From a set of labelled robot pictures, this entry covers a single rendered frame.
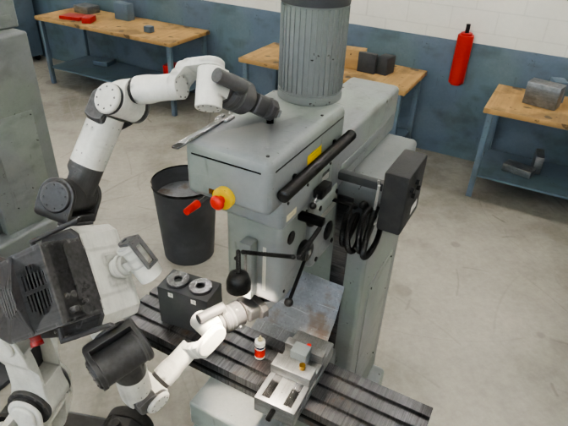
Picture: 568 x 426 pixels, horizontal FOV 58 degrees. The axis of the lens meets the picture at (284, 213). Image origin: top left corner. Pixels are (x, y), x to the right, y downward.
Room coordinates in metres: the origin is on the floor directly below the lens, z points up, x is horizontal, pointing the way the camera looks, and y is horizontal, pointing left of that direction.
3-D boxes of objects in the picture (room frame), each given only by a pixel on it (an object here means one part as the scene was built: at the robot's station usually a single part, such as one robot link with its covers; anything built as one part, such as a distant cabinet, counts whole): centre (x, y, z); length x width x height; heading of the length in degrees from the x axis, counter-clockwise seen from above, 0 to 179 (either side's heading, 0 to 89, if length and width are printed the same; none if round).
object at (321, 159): (1.30, -0.09, 1.79); 0.45 x 0.04 x 0.04; 153
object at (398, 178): (1.45, -0.38, 1.62); 0.20 x 0.09 x 0.21; 153
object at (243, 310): (1.28, 0.12, 1.23); 0.13 x 0.12 x 0.10; 41
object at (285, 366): (1.22, -0.06, 1.02); 0.15 x 0.06 x 0.04; 65
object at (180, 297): (1.53, 0.36, 1.03); 0.22 x 0.12 x 0.20; 70
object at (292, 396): (1.24, -0.07, 0.98); 0.35 x 0.15 x 0.11; 155
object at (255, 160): (1.35, 0.04, 1.81); 0.47 x 0.26 x 0.16; 153
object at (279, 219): (1.38, 0.03, 1.68); 0.34 x 0.24 x 0.10; 153
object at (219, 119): (1.25, 0.22, 1.89); 0.24 x 0.04 x 0.01; 154
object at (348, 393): (1.34, 0.05, 0.89); 1.24 x 0.23 x 0.08; 63
